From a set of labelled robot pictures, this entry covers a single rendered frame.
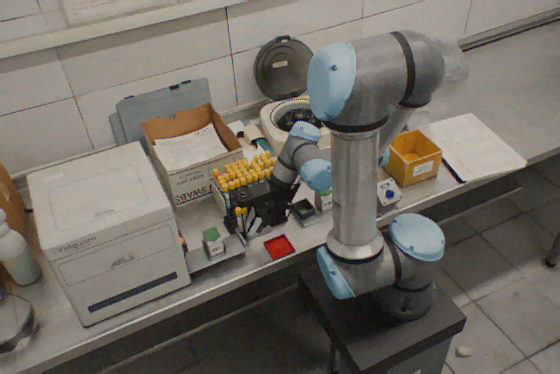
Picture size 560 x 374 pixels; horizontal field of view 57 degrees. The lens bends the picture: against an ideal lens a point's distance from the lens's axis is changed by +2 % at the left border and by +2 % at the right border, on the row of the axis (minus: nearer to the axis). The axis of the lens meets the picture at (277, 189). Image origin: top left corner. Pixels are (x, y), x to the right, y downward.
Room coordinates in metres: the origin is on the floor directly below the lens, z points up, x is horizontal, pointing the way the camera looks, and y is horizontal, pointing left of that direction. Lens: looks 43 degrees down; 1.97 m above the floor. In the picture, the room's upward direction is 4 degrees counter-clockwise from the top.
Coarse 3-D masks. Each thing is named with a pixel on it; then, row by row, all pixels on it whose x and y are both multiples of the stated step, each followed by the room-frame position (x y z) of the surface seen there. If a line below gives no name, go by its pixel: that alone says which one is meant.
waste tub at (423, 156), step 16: (416, 128) 1.32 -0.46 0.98; (400, 144) 1.30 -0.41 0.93; (416, 144) 1.31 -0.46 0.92; (432, 144) 1.25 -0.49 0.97; (400, 160) 1.18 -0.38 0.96; (416, 160) 1.17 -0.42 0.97; (432, 160) 1.19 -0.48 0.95; (400, 176) 1.17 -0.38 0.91; (416, 176) 1.17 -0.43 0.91; (432, 176) 1.19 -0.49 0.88
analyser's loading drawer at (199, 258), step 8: (224, 240) 0.95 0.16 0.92; (232, 240) 0.95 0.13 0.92; (240, 240) 0.94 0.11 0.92; (200, 248) 0.92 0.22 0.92; (224, 248) 0.90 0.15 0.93; (232, 248) 0.92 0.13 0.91; (240, 248) 0.91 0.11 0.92; (192, 256) 0.90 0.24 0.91; (200, 256) 0.90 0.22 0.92; (208, 256) 0.89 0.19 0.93; (216, 256) 0.88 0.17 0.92; (224, 256) 0.89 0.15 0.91; (192, 264) 0.87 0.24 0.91; (200, 264) 0.87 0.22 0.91; (208, 264) 0.87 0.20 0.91; (192, 272) 0.85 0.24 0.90
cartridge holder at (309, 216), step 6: (306, 198) 1.10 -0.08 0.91; (294, 204) 1.08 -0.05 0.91; (300, 204) 1.09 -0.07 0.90; (306, 204) 1.09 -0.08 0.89; (294, 210) 1.07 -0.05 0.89; (300, 210) 1.07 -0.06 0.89; (306, 210) 1.07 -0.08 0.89; (312, 210) 1.05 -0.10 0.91; (300, 216) 1.04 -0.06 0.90; (306, 216) 1.04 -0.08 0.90; (312, 216) 1.04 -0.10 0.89; (318, 216) 1.04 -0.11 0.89; (300, 222) 1.03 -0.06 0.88; (306, 222) 1.02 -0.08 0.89; (312, 222) 1.03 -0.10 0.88
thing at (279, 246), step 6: (270, 240) 0.97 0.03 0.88; (276, 240) 0.97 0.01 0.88; (282, 240) 0.97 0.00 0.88; (288, 240) 0.96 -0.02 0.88; (270, 246) 0.95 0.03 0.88; (276, 246) 0.95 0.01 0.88; (282, 246) 0.95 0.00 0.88; (288, 246) 0.94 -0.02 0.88; (270, 252) 0.92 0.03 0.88; (276, 252) 0.93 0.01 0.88; (282, 252) 0.92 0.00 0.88; (288, 252) 0.92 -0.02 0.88; (276, 258) 0.90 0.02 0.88
